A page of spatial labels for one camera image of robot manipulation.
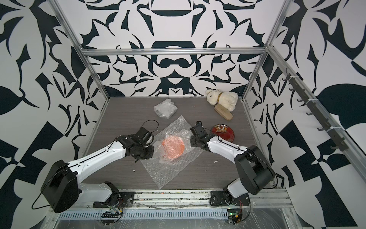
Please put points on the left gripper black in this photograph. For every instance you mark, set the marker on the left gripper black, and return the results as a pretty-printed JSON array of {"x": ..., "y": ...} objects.
[{"x": 152, "y": 149}]

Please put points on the right electronics board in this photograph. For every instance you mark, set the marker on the right electronics board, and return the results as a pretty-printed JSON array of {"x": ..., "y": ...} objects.
[{"x": 234, "y": 216}]

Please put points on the tan wooden brush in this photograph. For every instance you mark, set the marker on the tan wooden brush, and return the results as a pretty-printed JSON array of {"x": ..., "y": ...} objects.
[{"x": 222, "y": 111}]

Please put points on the red floral dinner plate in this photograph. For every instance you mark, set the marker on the red floral dinner plate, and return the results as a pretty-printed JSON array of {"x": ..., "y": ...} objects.
[{"x": 224, "y": 131}]

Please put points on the aluminium frame rail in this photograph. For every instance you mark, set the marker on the aluminium frame rail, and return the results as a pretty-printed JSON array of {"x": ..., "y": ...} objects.
[{"x": 171, "y": 51}]

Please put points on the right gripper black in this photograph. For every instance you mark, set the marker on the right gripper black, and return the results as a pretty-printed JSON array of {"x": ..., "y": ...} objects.
[{"x": 192, "y": 141}]

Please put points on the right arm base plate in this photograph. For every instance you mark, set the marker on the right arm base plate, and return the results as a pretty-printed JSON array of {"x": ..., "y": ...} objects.
[{"x": 224, "y": 198}]

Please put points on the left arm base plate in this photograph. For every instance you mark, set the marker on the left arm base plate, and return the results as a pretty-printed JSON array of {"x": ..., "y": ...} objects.
[{"x": 122, "y": 200}]

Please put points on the white plush bunny toy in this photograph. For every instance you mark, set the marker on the white plush bunny toy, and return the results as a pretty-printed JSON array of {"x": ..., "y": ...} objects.
[{"x": 227, "y": 99}]

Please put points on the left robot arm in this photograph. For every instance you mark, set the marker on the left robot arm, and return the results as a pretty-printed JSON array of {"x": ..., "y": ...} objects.
[{"x": 64, "y": 185}]

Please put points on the orange bubble plate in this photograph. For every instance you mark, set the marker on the orange bubble plate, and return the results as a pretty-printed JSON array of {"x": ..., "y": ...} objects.
[{"x": 175, "y": 146}]

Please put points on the black wall hook rail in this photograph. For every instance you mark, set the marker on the black wall hook rail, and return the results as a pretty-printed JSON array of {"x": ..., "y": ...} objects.
[{"x": 318, "y": 111}]

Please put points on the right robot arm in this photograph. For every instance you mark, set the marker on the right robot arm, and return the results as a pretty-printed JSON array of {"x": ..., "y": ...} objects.
[{"x": 252, "y": 166}]

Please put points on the left electronics board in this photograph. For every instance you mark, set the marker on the left electronics board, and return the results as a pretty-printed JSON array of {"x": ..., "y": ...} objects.
[{"x": 111, "y": 216}]

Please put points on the electronics board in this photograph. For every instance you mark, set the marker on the electronics board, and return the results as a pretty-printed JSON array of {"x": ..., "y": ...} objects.
[
  {"x": 234, "y": 216},
  {"x": 111, "y": 216}
]

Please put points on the clear bubble wrap sheet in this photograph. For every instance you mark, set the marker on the clear bubble wrap sheet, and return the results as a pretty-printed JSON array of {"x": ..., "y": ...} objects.
[{"x": 162, "y": 174}]

